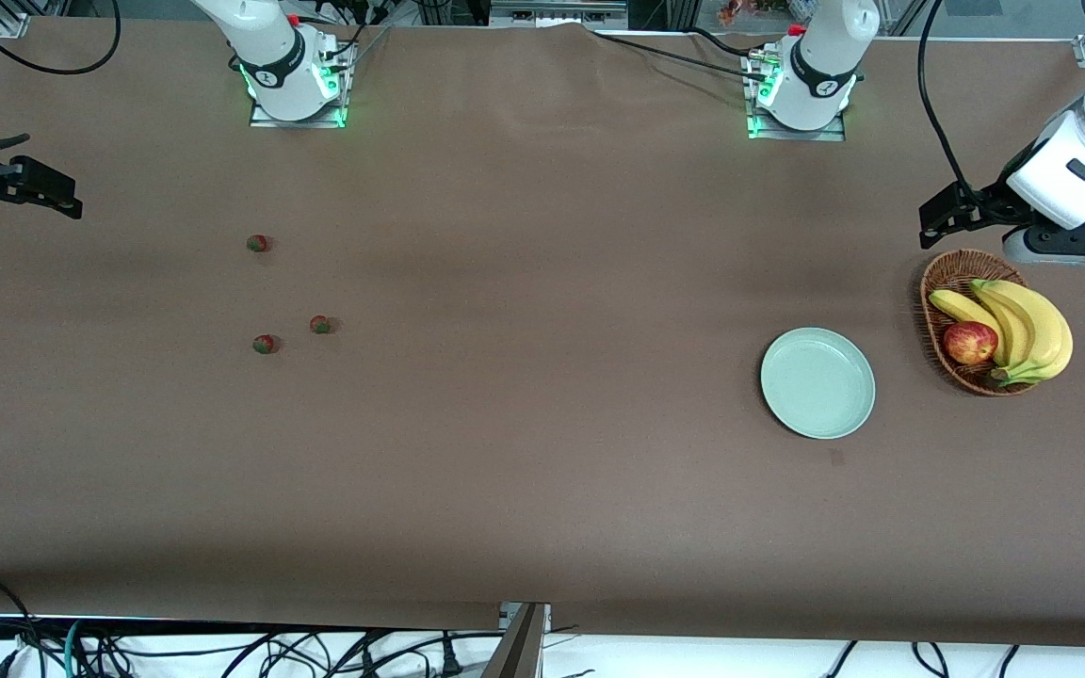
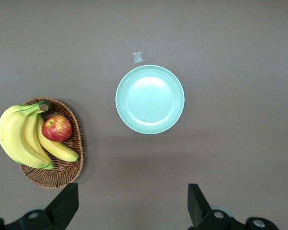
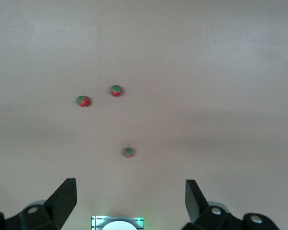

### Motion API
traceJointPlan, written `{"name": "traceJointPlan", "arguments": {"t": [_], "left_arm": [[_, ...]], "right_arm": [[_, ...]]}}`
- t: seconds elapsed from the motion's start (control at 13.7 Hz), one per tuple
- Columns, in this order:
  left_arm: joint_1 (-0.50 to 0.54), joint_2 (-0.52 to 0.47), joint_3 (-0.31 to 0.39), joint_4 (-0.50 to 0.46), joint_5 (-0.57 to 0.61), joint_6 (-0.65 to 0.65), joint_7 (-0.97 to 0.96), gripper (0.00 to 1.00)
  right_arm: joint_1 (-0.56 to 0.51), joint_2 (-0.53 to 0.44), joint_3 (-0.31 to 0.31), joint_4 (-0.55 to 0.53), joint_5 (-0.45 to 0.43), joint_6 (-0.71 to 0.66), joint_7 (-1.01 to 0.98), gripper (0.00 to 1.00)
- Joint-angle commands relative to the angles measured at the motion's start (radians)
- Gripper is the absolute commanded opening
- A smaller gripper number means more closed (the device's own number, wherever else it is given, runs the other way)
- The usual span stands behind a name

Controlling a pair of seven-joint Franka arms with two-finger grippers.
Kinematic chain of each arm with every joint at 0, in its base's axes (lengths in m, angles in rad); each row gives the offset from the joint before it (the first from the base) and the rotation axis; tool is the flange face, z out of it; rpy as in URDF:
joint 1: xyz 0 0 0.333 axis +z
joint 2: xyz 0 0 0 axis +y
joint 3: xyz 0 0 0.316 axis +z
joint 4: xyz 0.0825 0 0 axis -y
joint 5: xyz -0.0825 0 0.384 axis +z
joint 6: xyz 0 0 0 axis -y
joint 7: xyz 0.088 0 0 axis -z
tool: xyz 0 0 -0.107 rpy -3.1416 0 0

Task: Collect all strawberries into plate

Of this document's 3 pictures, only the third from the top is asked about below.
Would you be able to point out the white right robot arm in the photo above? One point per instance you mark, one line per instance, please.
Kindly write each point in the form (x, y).
(117, 226)

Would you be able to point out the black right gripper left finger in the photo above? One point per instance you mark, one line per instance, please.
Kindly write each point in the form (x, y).
(60, 203)

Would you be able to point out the red toy strawberry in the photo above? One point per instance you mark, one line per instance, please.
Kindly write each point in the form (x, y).
(129, 152)
(83, 101)
(116, 91)

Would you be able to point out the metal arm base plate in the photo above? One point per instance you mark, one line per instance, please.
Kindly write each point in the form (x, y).
(95, 222)

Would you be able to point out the brown table cloth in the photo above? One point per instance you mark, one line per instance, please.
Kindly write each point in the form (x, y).
(182, 72)

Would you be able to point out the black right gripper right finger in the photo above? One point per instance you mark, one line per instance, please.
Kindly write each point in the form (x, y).
(199, 208)

